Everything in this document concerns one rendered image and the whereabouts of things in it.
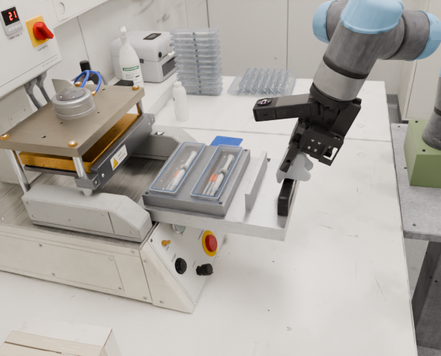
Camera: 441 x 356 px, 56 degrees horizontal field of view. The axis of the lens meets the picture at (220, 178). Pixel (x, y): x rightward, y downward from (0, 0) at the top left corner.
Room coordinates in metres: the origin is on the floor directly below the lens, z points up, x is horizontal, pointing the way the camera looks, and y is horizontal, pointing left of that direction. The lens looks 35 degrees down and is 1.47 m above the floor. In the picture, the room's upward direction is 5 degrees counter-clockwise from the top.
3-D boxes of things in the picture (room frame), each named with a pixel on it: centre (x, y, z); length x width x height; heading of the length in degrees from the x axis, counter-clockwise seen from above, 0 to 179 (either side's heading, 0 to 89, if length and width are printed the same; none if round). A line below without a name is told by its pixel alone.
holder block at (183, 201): (0.71, 0.04, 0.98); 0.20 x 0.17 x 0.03; 160
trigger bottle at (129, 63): (1.66, 0.32, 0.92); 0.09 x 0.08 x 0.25; 13
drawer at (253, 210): (0.69, 0.00, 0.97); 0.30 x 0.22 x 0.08; 70
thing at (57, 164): (0.81, 0.28, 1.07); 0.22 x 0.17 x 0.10; 160
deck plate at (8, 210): (0.81, 0.32, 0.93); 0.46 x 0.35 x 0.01; 70
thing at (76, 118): (0.83, 0.31, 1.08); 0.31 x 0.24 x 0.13; 160
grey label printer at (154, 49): (1.82, 0.28, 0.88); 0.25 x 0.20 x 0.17; 66
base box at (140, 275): (0.81, 0.27, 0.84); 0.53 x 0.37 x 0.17; 70
